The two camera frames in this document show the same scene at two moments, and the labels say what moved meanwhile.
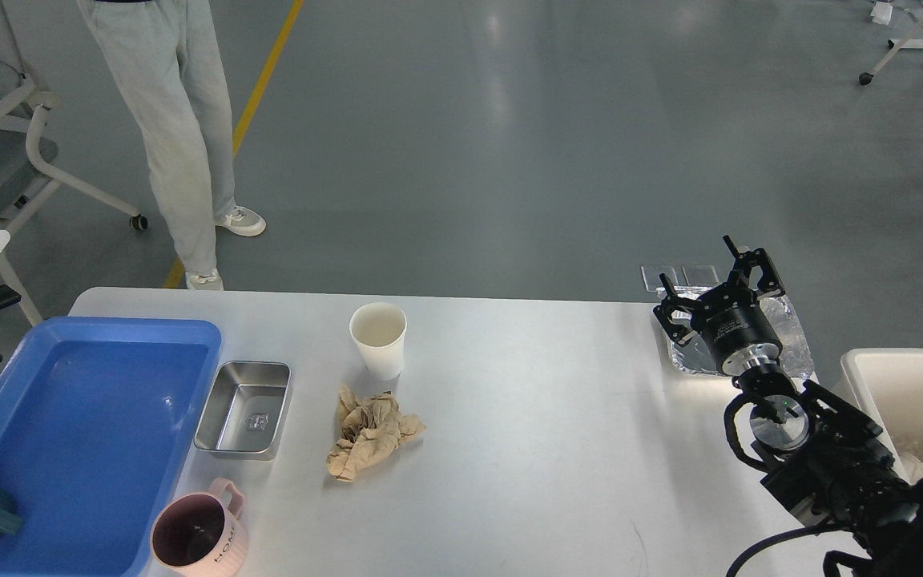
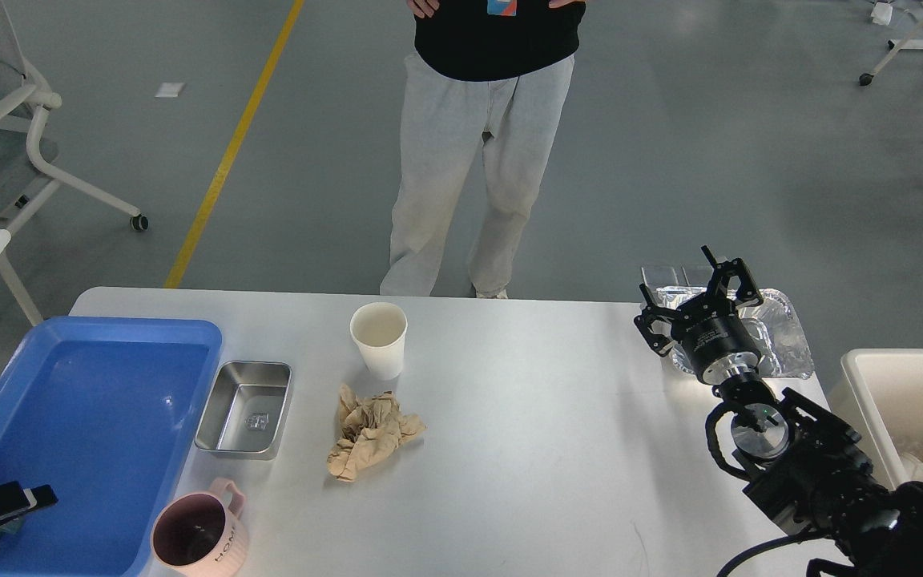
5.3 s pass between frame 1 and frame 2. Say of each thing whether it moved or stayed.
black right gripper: moved
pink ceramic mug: stayed
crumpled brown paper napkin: stayed
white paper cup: stayed
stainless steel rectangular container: stayed
